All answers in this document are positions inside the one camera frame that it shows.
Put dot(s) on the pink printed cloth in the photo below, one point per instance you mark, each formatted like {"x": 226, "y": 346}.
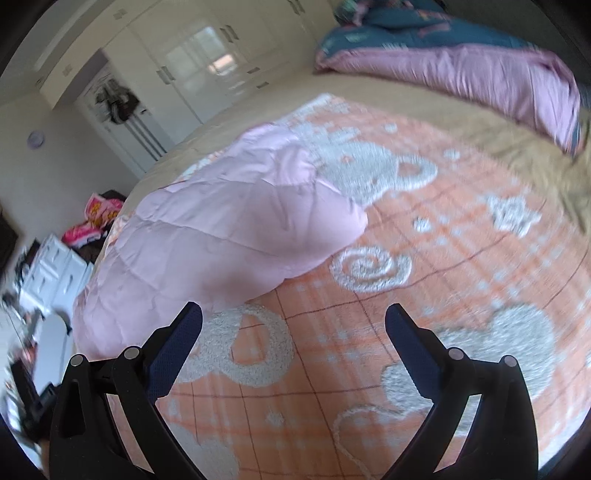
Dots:
{"x": 94, "y": 219}

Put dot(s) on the glossy white wardrobe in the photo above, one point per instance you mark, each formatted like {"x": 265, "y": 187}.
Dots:
{"x": 194, "y": 60}

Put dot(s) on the bed with beige sheet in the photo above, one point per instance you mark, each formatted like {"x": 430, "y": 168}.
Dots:
{"x": 508, "y": 138}

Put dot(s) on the teal and pink quilt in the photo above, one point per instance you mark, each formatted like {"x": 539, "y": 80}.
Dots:
{"x": 461, "y": 69}

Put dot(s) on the orange patterned blanket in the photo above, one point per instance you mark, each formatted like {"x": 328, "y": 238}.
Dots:
{"x": 461, "y": 277}

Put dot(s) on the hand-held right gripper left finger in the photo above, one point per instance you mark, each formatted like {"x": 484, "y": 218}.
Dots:
{"x": 175, "y": 350}

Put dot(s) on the white chest of drawers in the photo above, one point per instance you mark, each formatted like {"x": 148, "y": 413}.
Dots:
{"x": 55, "y": 272}

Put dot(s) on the hanging dark bags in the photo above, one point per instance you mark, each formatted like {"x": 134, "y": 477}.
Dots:
{"x": 117, "y": 101}

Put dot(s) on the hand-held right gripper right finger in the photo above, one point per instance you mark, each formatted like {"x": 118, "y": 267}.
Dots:
{"x": 411, "y": 350}

